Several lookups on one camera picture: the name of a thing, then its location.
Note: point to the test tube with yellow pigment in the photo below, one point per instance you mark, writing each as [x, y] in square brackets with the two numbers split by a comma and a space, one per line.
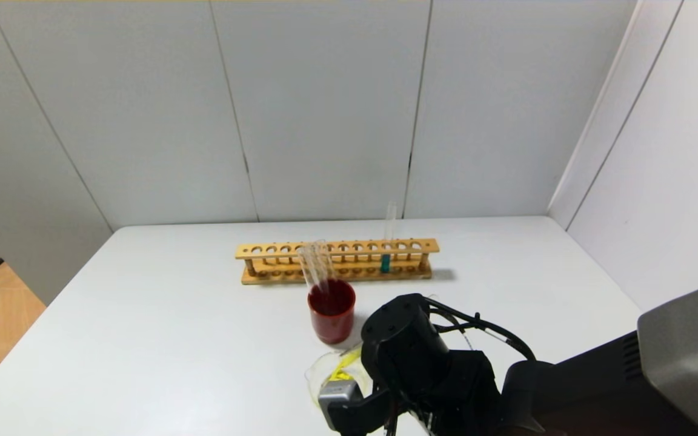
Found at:
[344, 365]

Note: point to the test tube with blue pigment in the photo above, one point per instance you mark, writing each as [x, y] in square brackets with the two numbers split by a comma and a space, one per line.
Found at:
[385, 263]

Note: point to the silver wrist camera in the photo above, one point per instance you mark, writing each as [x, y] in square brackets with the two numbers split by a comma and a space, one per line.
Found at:
[340, 392]

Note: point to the wooden test tube rack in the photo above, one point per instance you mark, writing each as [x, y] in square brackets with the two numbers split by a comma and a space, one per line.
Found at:
[276, 275]

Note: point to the clear glass beaker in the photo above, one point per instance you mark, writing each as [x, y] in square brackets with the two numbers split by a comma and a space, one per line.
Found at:
[315, 378]

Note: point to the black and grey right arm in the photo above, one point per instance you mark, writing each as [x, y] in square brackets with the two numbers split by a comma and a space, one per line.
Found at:
[676, 339]

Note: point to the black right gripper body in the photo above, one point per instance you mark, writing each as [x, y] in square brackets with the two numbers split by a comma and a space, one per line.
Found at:
[446, 399]

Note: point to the red plastic cup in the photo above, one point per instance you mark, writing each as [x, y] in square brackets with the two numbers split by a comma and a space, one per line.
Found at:
[332, 324]

